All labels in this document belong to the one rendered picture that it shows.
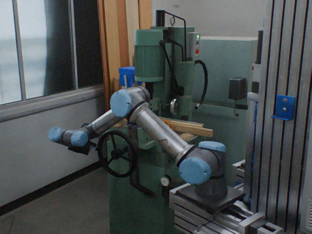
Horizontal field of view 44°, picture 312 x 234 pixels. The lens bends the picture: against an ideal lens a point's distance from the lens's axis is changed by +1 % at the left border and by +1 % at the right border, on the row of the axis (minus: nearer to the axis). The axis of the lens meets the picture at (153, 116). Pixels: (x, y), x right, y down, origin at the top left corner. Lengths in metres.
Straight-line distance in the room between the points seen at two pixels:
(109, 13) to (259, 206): 2.58
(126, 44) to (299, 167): 2.79
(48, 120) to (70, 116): 0.27
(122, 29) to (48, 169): 1.58
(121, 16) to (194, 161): 2.71
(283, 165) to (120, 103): 0.72
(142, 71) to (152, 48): 0.15
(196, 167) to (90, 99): 2.48
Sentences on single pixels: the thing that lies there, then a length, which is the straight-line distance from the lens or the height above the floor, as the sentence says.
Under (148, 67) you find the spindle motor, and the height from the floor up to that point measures 1.29.
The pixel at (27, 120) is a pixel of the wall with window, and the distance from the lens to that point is 3.34.
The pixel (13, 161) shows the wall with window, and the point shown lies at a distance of 3.33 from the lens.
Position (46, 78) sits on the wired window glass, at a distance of 3.52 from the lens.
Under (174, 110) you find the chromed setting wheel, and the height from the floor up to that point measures 1.00.
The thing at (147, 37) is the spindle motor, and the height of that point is 1.46.
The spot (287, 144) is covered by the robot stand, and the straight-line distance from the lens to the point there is 1.61.
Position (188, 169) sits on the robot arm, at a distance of 1.52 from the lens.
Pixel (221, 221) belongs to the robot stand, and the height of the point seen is 0.75.
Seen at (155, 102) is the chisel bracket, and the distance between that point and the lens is 2.41.
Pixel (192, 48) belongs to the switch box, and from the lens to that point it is 2.51.
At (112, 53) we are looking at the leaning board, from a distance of 3.81.
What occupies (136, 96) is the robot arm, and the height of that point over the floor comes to 1.25.
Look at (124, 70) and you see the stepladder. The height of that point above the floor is 1.15.
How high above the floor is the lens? 1.58
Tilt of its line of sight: 15 degrees down
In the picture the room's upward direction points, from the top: straight up
